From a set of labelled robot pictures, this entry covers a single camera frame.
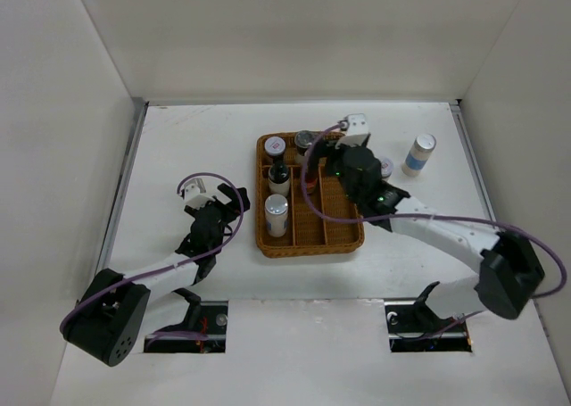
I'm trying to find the clear top salt grinder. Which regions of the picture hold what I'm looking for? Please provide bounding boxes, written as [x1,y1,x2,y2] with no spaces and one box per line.
[294,130,316,165]

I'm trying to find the spice jar white red lid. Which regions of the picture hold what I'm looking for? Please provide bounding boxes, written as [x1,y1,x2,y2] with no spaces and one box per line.
[380,157,393,181]
[263,136,286,160]

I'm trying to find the red chili sauce bottle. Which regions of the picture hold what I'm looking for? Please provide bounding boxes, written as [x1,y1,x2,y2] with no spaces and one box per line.
[304,165,319,195]

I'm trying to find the white jar silver lid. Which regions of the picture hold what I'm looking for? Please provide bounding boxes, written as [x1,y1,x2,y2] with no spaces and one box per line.
[264,194,289,237]

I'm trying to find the dark sauce bottle black cap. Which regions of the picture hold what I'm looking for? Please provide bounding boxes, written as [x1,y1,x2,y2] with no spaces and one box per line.
[268,160,291,197]

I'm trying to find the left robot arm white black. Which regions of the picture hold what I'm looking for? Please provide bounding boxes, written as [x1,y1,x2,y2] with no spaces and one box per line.
[60,181,251,367]

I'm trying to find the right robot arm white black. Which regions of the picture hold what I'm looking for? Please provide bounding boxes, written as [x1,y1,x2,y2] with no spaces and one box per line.
[303,140,545,331]

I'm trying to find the brown wicker basket tray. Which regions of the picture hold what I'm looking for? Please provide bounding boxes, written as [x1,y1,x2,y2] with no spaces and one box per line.
[255,132,365,258]

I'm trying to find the tall jar silver lid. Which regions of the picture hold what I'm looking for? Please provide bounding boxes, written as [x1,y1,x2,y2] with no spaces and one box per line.
[401,134,437,177]

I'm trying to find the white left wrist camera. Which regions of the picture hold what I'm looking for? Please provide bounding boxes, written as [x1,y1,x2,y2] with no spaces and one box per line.
[178,178,214,210]

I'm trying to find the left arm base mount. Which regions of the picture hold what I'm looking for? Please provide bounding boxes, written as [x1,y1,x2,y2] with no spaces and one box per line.
[143,288,228,354]

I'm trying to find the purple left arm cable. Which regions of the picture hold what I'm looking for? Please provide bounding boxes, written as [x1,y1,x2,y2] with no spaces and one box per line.
[60,173,244,340]

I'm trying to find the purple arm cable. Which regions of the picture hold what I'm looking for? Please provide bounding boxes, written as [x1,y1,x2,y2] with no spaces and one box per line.
[302,122,567,336]
[60,173,244,340]

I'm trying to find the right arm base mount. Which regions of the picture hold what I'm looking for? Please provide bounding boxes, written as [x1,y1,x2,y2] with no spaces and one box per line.
[385,282,472,353]

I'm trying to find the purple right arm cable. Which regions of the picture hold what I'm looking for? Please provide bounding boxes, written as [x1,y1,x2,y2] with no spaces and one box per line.
[302,122,567,336]

